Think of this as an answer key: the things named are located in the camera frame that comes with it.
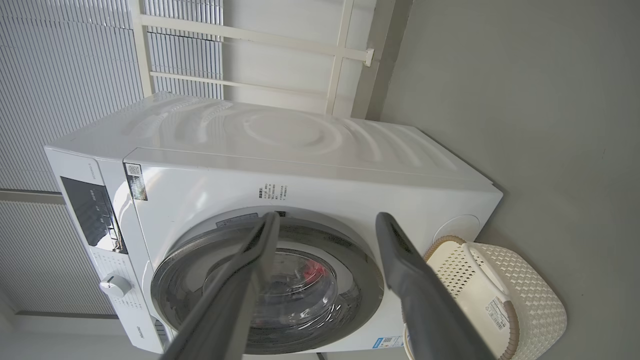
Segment white front-load washing machine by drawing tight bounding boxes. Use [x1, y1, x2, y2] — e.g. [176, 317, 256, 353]
[44, 91, 504, 356]

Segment cream perforated laundry basket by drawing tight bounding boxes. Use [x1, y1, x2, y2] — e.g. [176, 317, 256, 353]
[402, 236, 568, 360]

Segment white plastic control knob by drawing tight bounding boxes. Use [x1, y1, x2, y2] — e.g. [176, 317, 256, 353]
[98, 274, 132, 299]

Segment white ribbed window blinds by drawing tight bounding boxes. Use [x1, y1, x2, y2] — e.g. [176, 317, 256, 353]
[0, 0, 224, 316]

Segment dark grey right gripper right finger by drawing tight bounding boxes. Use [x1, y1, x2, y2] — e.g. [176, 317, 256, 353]
[375, 212, 496, 360]

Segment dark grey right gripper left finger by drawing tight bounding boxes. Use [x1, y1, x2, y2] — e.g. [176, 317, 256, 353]
[160, 212, 281, 360]

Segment white metal railing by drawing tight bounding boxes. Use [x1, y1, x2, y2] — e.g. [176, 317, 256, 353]
[127, 0, 376, 118]

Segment red cloth garment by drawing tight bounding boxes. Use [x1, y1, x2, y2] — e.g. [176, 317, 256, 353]
[300, 259, 328, 283]

